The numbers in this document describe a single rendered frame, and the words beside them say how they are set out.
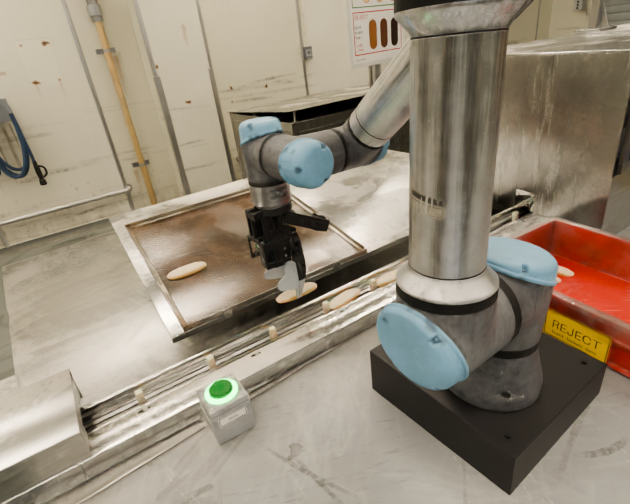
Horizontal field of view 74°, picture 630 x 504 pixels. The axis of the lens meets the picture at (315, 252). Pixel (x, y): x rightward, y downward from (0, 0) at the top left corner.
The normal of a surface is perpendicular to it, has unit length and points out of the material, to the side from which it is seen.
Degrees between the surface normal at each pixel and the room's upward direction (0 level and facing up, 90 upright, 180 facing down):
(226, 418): 90
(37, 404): 0
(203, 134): 90
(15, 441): 0
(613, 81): 90
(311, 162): 91
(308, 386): 0
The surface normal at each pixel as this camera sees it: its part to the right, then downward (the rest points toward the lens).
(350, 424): -0.11, -0.88
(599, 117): -0.83, 0.33
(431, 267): -0.61, 0.39
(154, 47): 0.55, 0.33
